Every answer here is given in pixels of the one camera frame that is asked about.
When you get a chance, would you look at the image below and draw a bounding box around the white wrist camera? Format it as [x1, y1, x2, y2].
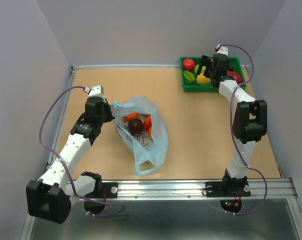
[83, 85, 105, 99]
[215, 44, 229, 56]

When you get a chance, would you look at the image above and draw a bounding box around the pink dragon fruit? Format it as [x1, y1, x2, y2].
[227, 71, 243, 85]

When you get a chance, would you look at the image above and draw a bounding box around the green starfruit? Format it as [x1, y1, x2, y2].
[183, 70, 196, 85]

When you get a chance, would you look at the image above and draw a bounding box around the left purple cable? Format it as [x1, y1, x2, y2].
[38, 85, 126, 218]

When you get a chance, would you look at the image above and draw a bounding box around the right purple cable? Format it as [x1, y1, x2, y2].
[220, 44, 268, 216]

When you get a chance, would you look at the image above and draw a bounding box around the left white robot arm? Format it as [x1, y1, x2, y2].
[26, 96, 114, 224]

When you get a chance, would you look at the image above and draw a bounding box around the green plastic tray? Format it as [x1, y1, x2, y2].
[179, 56, 245, 92]

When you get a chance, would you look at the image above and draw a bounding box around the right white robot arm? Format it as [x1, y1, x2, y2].
[197, 52, 267, 198]

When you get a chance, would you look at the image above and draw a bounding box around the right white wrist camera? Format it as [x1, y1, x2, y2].
[215, 44, 229, 56]

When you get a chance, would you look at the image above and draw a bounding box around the red apple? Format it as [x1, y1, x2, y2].
[182, 58, 196, 72]

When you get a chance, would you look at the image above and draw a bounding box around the aluminium mounting rail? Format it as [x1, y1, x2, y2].
[30, 178, 298, 201]

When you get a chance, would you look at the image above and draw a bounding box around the orange peach fruit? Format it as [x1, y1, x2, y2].
[196, 74, 211, 86]

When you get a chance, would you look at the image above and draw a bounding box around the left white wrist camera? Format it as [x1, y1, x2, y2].
[83, 85, 105, 99]

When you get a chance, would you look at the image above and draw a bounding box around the red orange persimmon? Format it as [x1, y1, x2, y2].
[143, 114, 152, 131]

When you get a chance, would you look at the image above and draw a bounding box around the light blue plastic bag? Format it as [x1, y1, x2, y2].
[111, 95, 169, 175]

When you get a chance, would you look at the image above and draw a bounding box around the yellow green pear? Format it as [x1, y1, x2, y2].
[194, 64, 201, 75]

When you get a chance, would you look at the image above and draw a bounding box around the purple cable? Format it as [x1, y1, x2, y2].
[38, 85, 126, 218]
[220, 44, 268, 216]

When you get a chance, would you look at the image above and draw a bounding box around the orange tangerine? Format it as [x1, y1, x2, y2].
[123, 112, 139, 122]

